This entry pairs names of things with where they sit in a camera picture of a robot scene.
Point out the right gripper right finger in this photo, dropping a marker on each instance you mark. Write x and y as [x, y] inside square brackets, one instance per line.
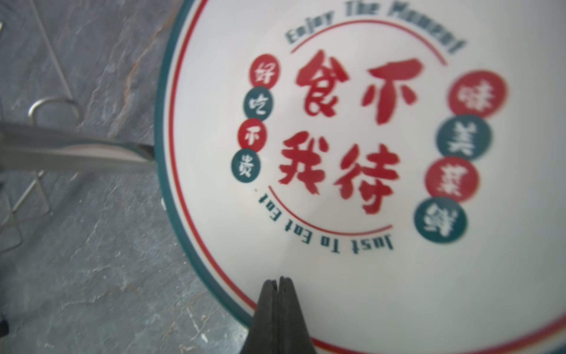
[293, 335]

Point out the white plate red characters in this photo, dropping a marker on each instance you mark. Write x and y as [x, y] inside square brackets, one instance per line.
[403, 162]

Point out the stainless steel dish rack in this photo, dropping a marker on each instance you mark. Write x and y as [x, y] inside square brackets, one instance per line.
[63, 103]

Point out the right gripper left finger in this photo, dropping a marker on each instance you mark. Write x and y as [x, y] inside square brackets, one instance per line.
[263, 336]

